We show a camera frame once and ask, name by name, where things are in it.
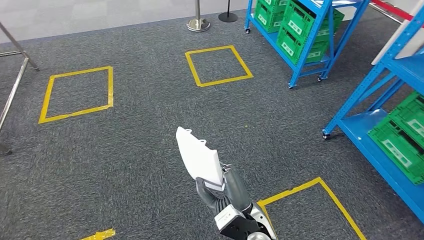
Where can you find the yellow floor tape square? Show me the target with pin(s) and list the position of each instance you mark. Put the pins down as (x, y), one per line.
(111, 86)
(218, 82)
(99, 235)

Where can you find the black stand base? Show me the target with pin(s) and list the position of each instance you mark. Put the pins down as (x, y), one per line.
(228, 17)

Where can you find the blue metal shelf rack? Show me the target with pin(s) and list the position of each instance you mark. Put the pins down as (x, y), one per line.
(307, 49)
(384, 162)

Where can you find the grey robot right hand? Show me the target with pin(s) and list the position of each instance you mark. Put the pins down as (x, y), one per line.
(236, 192)

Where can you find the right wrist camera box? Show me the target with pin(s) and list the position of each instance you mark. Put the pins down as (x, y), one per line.
(227, 215)

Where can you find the white table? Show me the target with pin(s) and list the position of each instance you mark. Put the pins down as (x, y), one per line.
(389, 41)

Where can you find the white plastic panel part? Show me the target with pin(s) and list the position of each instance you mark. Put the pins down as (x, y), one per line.
(198, 159)

